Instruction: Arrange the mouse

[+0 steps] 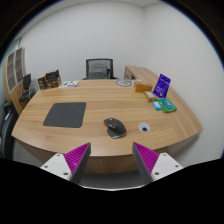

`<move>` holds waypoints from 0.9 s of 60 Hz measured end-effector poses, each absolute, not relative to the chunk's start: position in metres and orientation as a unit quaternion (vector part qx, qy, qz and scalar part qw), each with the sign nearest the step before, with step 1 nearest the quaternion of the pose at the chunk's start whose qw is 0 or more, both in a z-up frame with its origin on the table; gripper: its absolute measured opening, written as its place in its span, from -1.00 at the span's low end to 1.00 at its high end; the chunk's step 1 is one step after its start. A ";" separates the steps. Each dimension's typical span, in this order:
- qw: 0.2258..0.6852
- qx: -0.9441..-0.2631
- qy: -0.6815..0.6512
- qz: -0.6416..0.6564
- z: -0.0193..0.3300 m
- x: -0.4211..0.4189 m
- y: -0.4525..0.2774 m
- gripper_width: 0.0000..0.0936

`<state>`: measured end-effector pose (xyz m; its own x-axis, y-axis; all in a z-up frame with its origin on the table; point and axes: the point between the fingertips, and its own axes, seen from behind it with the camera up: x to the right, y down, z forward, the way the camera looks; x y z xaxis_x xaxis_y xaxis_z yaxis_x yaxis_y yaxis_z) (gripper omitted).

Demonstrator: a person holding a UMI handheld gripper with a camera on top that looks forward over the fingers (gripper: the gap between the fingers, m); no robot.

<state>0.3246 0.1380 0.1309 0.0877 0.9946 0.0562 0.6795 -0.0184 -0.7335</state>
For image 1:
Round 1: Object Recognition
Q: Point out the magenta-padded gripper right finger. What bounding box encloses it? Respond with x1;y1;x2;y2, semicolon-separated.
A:
132;142;184;185

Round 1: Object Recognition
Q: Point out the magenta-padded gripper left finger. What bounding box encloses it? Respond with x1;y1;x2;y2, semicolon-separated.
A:
40;142;92;185

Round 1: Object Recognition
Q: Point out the black computer mouse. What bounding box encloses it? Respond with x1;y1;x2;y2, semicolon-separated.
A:
103;117;128;140

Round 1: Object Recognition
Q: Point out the dark grey mouse pad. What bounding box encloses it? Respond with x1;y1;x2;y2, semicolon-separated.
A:
42;101;87;129

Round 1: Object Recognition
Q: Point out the small blue box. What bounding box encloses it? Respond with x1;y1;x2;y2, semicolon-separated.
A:
152;100;163;111

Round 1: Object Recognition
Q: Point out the green flat box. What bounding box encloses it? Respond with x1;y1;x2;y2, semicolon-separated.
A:
156;97;178;114

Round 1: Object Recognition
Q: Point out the small tan box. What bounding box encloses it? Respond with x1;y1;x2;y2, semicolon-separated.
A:
143;90;158;102

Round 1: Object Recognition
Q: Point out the orange-brown cardboard box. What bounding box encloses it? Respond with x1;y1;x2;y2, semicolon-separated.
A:
134;81;154;93

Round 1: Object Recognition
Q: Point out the purple standing card package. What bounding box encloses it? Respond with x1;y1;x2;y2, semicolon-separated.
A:
152;73;172;99

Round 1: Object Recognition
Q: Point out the white and green leaflet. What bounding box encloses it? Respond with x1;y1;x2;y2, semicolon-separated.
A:
58;80;81;89

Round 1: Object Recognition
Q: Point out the black padded office chair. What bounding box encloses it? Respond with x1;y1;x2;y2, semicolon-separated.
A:
0;99;20;159

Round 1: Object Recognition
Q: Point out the large brown printed box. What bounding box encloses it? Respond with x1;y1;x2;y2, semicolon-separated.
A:
46;76;62;89

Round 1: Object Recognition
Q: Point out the small brown printed box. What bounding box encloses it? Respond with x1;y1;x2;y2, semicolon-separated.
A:
37;75;48;91

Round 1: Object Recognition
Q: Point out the wooden side desk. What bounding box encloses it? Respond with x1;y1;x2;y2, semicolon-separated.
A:
123;65;164;83

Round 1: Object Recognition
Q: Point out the black printed box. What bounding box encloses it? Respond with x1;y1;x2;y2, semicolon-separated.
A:
45;69;61;81

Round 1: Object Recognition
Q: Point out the black visitor chair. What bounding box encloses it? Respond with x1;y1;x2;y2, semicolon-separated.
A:
18;73;37;103

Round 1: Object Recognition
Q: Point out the black mesh office chair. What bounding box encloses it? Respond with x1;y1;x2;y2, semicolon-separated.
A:
82;58;118;80

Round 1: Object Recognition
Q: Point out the wooden shelf unit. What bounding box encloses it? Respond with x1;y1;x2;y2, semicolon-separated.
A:
3;47;28;105

